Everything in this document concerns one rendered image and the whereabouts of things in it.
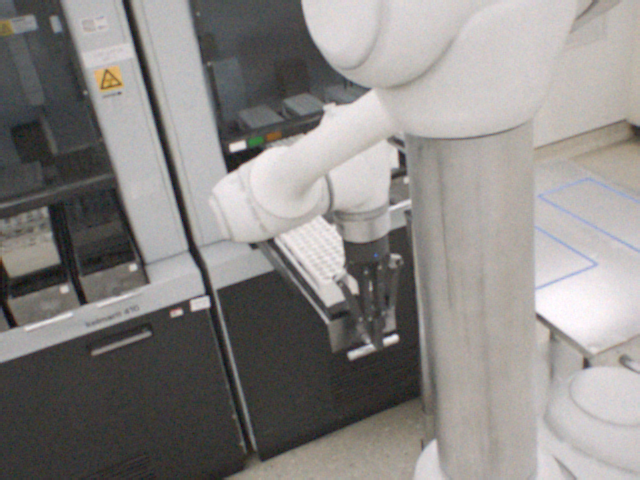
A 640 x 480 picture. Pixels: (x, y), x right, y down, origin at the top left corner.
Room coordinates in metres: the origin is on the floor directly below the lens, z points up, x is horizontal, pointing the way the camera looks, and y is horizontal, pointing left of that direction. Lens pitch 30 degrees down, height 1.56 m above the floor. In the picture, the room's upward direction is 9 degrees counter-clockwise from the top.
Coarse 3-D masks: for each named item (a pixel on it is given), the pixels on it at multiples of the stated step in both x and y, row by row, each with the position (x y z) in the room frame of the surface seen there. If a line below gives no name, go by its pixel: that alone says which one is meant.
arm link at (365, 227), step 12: (384, 204) 0.95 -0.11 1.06; (336, 216) 0.96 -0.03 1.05; (348, 216) 0.93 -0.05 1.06; (360, 216) 0.93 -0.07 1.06; (372, 216) 0.93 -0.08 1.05; (384, 216) 0.94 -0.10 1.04; (336, 228) 0.97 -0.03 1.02; (348, 228) 0.94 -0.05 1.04; (360, 228) 0.93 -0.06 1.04; (372, 228) 0.93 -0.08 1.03; (384, 228) 0.94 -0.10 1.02; (348, 240) 0.94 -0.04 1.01; (360, 240) 0.93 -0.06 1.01; (372, 240) 0.93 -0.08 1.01
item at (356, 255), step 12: (384, 240) 0.95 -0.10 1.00; (348, 252) 0.95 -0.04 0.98; (360, 252) 0.94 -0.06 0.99; (372, 252) 0.94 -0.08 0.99; (384, 252) 0.95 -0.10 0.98; (348, 264) 0.95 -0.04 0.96; (360, 264) 0.96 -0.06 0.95; (372, 264) 0.96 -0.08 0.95; (384, 264) 0.97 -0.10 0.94; (360, 276) 0.96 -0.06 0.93; (372, 276) 0.96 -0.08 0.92
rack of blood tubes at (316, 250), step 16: (320, 224) 1.29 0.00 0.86; (288, 240) 1.23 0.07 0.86; (304, 240) 1.22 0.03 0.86; (320, 240) 1.21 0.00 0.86; (336, 240) 1.21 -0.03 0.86; (288, 256) 1.24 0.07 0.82; (304, 256) 1.16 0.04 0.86; (320, 256) 1.15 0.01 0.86; (336, 256) 1.14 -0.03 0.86; (304, 272) 1.16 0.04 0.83; (320, 272) 1.09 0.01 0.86; (336, 272) 1.08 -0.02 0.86; (320, 288) 1.07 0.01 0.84; (336, 288) 1.06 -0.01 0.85; (352, 288) 1.07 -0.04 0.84
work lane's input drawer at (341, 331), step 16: (272, 240) 1.33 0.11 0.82; (272, 256) 1.30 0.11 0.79; (288, 272) 1.21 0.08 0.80; (304, 288) 1.14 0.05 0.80; (304, 304) 1.13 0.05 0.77; (320, 304) 1.07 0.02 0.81; (336, 304) 1.05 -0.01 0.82; (320, 320) 1.05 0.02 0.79; (336, 320) 1.02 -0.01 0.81; (352, 320) 1.03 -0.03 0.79; (336, 336) 1.01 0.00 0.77; (352, 336) 1.02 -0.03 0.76; (368, 336) 1.02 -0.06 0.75; (352, 352) 0.98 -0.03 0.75; (368, 352) 0.99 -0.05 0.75
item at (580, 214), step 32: (544, 192) 1.35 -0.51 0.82; (576, 192) 1.33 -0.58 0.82; (608, 192) 1.30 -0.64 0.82; (544, 224) 1.21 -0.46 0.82; (576, 224) 1.19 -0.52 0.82; (608, 224) 1.17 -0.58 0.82; (416, 256) 1.35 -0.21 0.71; (544, 256) 1.10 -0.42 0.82; (576, 256) 1.08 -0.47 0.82; (608, 256) 1.06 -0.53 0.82; (416, 288) 1.35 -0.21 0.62; (544, 288) 0.99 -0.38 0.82; (576, 288) 0.98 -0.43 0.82; (608, 288) 0.97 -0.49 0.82; (416, 320) 1.36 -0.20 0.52; (544, 320) 0.91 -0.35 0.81; (576, 320) 0.89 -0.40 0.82; (608, 320) 0.88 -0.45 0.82; (544, 352) 1.43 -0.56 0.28; (608, 352) 0.81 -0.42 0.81; (544, 384) 1.31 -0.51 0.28
